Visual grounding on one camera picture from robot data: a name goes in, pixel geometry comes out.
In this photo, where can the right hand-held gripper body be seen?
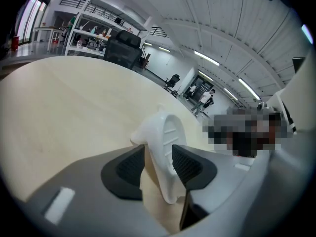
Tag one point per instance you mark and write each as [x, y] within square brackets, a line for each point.
[303, 95]

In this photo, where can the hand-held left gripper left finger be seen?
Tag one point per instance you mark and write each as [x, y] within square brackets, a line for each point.
[86, 181]

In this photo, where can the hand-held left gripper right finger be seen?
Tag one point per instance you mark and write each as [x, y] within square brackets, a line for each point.
[222, 179]

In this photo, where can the white cloth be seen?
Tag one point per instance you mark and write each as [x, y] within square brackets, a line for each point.
[160, 132]

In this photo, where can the long ceiling light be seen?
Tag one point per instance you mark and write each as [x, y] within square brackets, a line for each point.
[206, 57]
[249, 89]
[306, 33]

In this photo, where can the round wooden table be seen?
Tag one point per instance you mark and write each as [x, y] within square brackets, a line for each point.
[74, 107]

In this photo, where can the black wheeled office chair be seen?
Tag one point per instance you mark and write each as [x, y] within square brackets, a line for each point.
[174, 80]

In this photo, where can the black mesh office chair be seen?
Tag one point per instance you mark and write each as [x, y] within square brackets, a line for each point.
[122, 51]

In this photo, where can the white metal shelf rack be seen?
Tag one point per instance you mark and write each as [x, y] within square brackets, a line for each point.
[86, 32]

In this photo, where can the red bin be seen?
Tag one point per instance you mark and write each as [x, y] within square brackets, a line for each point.
[15, 43]

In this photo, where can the small white-framed table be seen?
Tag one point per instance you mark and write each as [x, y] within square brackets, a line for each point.
[47, 28]

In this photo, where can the black metal railing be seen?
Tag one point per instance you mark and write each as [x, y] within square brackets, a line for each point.
[72, 1]

